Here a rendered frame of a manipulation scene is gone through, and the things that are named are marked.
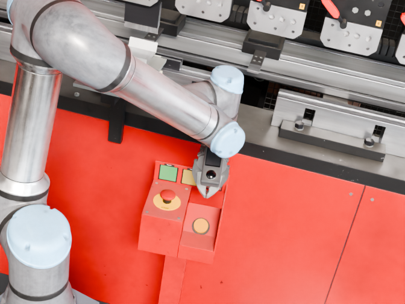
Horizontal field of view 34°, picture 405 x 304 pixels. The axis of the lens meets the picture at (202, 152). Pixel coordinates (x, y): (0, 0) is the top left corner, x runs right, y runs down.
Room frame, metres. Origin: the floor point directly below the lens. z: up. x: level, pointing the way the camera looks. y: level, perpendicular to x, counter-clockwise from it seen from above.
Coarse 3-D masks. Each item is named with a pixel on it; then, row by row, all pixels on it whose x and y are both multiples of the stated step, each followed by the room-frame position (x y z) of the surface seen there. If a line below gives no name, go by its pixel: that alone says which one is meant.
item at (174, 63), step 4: (156, 52) 1.78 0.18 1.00; (160, 52) 1.78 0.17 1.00; (164, 56) 1.77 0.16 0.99; (168, 56) 1.77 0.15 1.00; (172, 56) 1.77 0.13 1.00; (176, 56) 1.78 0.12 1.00; (168, 60) 1.75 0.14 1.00; (172, 60) 1.75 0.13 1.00; (176, 60) 1.75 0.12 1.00; (180, 60) 1.75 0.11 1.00; (168, 64) 1.75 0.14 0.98; (172, 64) 1.75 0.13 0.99; (176, 64) 1.75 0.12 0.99; (180, 64) 1.75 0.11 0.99; (168, 68) 1.75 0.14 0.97; (172, 68) 1.75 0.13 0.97; (176, 68) 1.75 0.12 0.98; (180, 68) 1.76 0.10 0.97
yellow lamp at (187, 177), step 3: (183, 171) 1.45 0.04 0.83; (186, 171) 1.45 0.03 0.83; (189, 171) 1.45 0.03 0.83; (183, 174) 1.45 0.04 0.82; (186, 174) 1.45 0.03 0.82; (189, 174) 1.45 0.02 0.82; (183, 177) 1.45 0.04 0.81; (186, 177) 1.45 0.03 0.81; (189, 177) 1.45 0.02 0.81; (192, 177) 1.45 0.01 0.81; (183, 180) 1.45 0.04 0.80; (186, 180) 1.45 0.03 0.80; (189, 180) 1.45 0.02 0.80; (192, 180) 1.45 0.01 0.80; (186, 183) 1.45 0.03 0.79; (189, 183) 1.45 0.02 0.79; (192, 183) 1.45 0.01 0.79; (195, 183) 1.45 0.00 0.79
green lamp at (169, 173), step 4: (160, 168) 1.45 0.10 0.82; (164, 168) 1.45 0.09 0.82; (168, 168) 1.45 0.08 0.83; (172, 168) 1.45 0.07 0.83; (176, 168) 1.45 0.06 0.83; (160, 172) 1.45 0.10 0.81; (164, 172) 1.45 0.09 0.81; (168, 172) 1.45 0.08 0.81; (172, 172) 1.45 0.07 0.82; (176, 172) 1.45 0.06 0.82; (160, 176) 1.45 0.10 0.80; (164, 176) 1.45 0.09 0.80; (168, 176) 1.45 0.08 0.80; (172, 176) 1.45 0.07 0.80; (172, 180) 1.45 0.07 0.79
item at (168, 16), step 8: (160, 16) 1.97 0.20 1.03; (168, 16) 1.98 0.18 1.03; (176, 16) 1.99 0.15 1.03; (184, 16) 2.03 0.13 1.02; (160, 24) 1.95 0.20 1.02; (168, 24) 1.95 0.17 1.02; (176, 24) 1.96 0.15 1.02; (184, 24) 2.04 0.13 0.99; (160, 32) 1.92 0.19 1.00; (168, 32) 1.95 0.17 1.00; (176, 32) 1.95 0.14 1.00; (152, 40) 1.85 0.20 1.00
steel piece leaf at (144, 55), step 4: (132, 48) 1.77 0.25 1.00; (136, 48) 1.78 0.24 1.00; (132, 52) 1.74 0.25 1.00; (136, 52) 1.75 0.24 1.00; (140, 52) 1.75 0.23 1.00; (144, 52) 1.76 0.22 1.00; (148, 52) 1.76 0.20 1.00; (152, 52) 1.77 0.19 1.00; (136, 56) 1.73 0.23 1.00; (140, 56) 1.73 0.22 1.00; (144, 56) 1.74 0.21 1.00; (148, 56) 1.74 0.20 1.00; (152, 56) 1.74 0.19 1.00; (144, 60) 1.68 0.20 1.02; (148, 60) 1.71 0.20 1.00
